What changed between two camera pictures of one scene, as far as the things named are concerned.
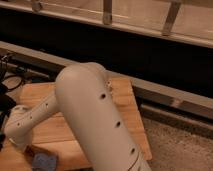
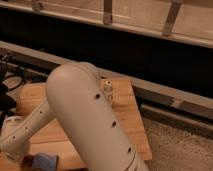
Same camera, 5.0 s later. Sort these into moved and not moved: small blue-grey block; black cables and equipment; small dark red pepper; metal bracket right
Moved: small dark red pepper
Not moved: metal bracket right; small blue-grey block; black cables and equipment
